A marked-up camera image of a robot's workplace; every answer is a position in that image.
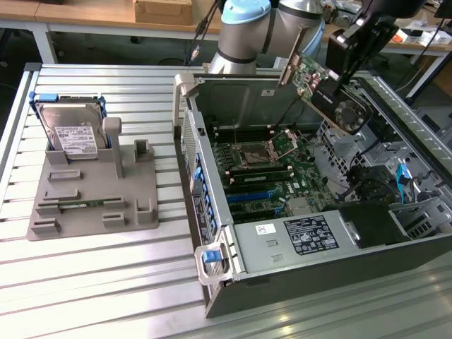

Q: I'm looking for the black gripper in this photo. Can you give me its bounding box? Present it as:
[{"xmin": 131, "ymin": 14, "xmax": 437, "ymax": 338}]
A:
[{"xmin": 331, "ymin": 16, "xmax": 400, "ymax": 97}]

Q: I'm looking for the graphics card with metal bracket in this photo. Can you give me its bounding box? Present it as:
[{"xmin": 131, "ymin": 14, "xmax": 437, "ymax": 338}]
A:
[{"xmin": 276, "ymin": 27, "xmax": 374, "ymax": 136}]

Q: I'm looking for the cluttered wooden desk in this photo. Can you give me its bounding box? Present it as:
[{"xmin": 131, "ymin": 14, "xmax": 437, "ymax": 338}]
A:
[{"xmin": 323, "ymin": 13, "xmax": 452, "ymax": 100}]

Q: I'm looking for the metal socket cover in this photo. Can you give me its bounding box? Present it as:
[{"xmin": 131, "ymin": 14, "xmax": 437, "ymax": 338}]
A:
[{"xmin": 267, "ymin": 128, "xmax": 302, "ymax": 153}]

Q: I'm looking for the black fan shroud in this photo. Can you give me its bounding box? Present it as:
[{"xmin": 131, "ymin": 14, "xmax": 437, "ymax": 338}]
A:
[{"xmin": 347, "ymin": 165, "xmax": 400, "ymax": 206}]

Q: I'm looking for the green motherboard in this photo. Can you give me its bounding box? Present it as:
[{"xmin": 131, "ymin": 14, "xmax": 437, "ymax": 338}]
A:
[{"xmin": 210, "ymin": 123, "xmax": 336, "ymax": 225}]

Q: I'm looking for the CPU socket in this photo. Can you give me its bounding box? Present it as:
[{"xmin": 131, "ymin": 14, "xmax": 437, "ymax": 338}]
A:
[{"xmin": 229, "ymin": 143, "xmax": 271, "ymax": 167}]

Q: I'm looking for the black RAM stick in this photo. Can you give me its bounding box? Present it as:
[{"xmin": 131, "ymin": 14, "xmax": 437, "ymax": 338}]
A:
[{"xmin": 227, "ymin": 167, "xmax": 296, "ymax": 186}]

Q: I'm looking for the silver chipset heatsink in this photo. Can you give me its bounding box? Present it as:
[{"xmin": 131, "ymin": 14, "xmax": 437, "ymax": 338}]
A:
[{"xmin": 287, "ymin": 197, "xmax": 318, "ymax": 215}]

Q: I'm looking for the black drive bay cover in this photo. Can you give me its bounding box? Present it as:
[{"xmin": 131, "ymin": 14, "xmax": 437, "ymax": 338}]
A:
[{"xmin": 323, "ymin": 203, "xmax": 412, "ymax": 250}]

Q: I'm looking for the blue expansion slot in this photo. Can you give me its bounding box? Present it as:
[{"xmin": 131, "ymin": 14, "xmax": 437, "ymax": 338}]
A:
[{"xmin": 225, "ymin": 191, "xmax": 277, "ymax": 205}]

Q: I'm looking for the brown cardboard box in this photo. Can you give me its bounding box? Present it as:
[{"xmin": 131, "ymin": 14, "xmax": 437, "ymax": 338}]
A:
[{"xmin": 132, "ymin": 0, "xmax": 194, "ymax": 26}]

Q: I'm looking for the grey power supply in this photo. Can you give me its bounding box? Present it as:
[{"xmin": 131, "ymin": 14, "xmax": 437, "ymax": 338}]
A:
[{"xmin": 232, "ymin": 210, "xmax": 362, "ymax": 275}]

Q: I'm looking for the open PC case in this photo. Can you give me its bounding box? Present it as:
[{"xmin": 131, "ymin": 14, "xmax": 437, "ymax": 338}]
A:
[{"xmin": 172, "ymin": 72, "xmax": 452, "ymax": 319}]

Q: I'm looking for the hard disk in blue carrier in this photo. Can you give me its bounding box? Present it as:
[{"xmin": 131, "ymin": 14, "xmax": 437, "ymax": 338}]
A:
[{"xmin": 28, "ymin": 91, "xmax": 109, "ymax": 162}]

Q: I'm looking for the grey parts rack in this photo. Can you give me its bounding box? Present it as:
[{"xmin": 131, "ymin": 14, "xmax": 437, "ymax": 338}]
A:
[{"xmin": 26, "ymin": 117, "xmax": 160, "ymax": 243}]

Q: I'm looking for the green RAM stick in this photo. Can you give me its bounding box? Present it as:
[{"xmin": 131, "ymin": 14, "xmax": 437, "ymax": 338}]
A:
[{"xmin": 58, "ymin": 199, "xmax": 107, "ymax": 210}]

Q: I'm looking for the blue wire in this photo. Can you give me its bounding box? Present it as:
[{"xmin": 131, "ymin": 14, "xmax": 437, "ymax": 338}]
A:
[{"xmin": 395, "ymin": 162, "xmax": 412, "ymax": 204}]

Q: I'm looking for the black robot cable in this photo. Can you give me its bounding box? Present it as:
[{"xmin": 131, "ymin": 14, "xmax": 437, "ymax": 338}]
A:
[{"xmin": 186, "ymin": 0, "xmax": 220, "ymax": 66}]

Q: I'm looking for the wooden desk with white frame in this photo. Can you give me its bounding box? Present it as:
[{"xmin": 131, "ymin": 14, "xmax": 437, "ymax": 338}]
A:
[{"xmin": 0, "ymin": 0, "xmax": 222, "ymax": 65}]

